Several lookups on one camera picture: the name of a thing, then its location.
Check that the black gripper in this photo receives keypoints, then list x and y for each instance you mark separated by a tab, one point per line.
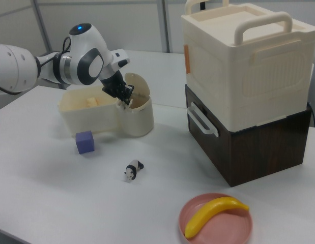
114	85

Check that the white paper ball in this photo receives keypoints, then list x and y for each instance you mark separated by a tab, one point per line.
121	105

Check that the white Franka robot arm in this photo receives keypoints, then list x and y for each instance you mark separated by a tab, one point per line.
81	58

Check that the cream swing-lid trash can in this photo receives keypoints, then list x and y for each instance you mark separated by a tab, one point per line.
138	119

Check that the toast slice with orange crust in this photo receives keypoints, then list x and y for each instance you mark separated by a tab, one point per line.
92	102

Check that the cream plastic open bin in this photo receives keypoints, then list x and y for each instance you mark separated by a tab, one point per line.
88	119

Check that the purple cube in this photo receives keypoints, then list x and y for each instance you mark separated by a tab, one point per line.
84	142

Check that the panda figurine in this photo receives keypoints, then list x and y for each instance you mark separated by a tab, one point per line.
133	169

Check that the black pole stand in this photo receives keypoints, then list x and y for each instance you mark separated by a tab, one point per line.
203	5

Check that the dark wooden drawer box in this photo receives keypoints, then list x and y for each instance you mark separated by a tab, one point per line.
248	157

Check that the yellow banana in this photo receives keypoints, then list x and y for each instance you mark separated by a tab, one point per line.
210	213

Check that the pink plate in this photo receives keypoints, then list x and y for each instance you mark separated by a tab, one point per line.
223	226

